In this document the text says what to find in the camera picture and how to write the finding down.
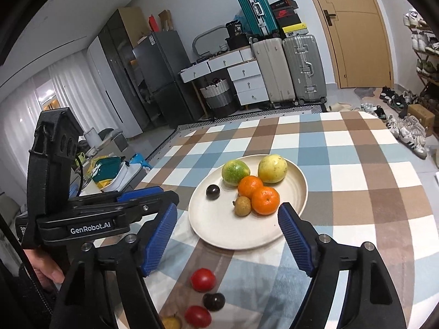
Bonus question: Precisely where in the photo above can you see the large orange mandarin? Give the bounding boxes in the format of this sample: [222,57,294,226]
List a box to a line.
[251,186,280,215]

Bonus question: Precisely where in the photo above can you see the brown longan fruit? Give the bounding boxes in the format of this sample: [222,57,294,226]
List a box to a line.
[233,196,252,217]

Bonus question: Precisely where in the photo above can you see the dark purple plum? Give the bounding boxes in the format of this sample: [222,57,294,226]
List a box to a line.
[205,184,220,200]

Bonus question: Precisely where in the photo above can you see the small orange mandarin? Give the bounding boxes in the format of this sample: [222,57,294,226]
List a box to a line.
[237,175,263,199]

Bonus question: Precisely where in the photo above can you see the yellow-green guava fruit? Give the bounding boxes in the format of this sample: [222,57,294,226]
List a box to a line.
[257,155,288,183]

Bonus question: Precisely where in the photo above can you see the green-yellow lime fruit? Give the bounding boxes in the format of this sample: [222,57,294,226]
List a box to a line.
[222,160,251,186]

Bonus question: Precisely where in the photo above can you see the person's left hand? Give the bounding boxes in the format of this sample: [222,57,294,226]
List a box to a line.
[24,249,65,288]

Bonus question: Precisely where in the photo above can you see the red tomato far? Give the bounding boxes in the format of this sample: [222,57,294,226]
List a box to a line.
[190,268,216,293]

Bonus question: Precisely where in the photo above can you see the red tomato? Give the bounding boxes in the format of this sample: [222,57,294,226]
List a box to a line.
[185,305,212,328]
[190,268,216,293]

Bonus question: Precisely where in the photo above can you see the cream round plate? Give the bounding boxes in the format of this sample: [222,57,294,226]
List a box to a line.
[187,160,308,250]

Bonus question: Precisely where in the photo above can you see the brown longan with stem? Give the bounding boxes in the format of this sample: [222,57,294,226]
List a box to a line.
[161,314,182,329]

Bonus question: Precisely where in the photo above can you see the dark plum on table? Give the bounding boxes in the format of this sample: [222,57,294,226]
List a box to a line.
[202,293,226,312]

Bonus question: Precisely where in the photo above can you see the red tomato near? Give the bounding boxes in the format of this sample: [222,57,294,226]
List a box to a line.
[185,305,212,328]

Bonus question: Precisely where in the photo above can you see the plaid checkered tablecloth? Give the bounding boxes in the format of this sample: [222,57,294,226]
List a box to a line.
[141,112,438,328]

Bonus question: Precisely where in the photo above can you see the white curtains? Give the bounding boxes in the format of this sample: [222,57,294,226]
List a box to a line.
[1,50,120,204]

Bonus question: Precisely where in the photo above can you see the woven laundry basket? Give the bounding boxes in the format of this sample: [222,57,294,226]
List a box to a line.
[200,79,238,118]

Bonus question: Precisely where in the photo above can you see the white drawer desk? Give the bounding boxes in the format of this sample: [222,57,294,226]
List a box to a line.
[180,46,269,115]

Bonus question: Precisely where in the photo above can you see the black glass cabinet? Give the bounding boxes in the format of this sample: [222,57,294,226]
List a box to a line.
[98,7,153,132]

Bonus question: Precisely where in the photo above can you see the dark grey refrigerator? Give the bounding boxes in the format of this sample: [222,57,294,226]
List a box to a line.
[133,30,204,128]

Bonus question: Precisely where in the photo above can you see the silver hard suitcase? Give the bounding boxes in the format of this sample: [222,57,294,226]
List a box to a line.
[283,34,327,106]

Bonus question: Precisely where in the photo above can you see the beige hard suitcase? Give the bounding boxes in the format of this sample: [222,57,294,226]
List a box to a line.
[252,38,296,103]

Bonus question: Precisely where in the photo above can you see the wooden yellow door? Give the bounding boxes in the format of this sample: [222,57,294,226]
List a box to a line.
[313,0,394,88]

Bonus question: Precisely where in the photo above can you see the stacked shoe boxes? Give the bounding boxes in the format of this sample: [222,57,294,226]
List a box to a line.
[270,0,309,39]

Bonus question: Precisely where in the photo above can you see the teal hard suitcase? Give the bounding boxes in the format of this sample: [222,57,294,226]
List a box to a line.
[237,0,279,39]

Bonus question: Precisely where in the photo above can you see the wooden shoe rack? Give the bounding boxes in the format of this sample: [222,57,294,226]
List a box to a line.
[403,8,438,117]

